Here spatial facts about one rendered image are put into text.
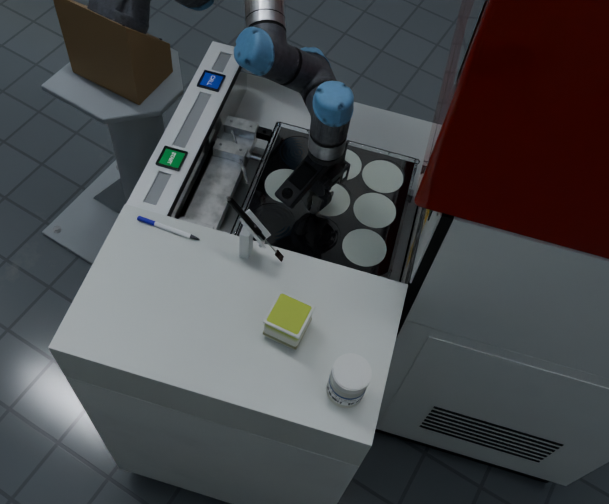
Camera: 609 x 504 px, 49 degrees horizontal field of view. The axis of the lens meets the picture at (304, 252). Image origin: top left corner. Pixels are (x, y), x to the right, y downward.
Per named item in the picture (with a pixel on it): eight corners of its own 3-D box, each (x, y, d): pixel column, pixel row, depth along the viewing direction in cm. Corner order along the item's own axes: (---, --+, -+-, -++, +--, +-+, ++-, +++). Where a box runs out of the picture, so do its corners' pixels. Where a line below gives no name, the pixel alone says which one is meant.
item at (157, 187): (246, 89, 184) (247, 49, 173) (171, 251, 155) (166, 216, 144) (214, 80, 185) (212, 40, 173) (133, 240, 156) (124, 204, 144)
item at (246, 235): (270, 251, 141) (273, 214, 129) (264, 266, 138) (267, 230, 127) (242, 243, 141) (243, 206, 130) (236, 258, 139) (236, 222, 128)
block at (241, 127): (258, 130, 169) (258, 122, 166) (254, 140, 167) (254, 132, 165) (228, 122, 170) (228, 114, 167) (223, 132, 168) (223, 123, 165)
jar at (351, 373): (367, 378, 127) (375, 359, 119) (358, 413, 124) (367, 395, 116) (331, 368, 128) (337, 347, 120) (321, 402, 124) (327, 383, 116)
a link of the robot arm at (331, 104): (346, 72, 127) (362, 104, 123) (339, 113, 136) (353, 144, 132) (307, 79, 125) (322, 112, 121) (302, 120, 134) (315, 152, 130)
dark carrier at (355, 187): (414, 164, 166) (415, 162, 165) (385, 279, 147) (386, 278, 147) (280, 128, 168) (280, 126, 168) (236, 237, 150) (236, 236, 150)
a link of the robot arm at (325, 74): (292, 31, 129) (310, 71, 124) (331, 51, 137) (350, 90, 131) (267, 60, 133) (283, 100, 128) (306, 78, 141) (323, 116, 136)
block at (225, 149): (248, 153, 165) (248, 145, 162) (244, 164, 163) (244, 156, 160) (217, 145, 165) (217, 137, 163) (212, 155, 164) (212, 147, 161)
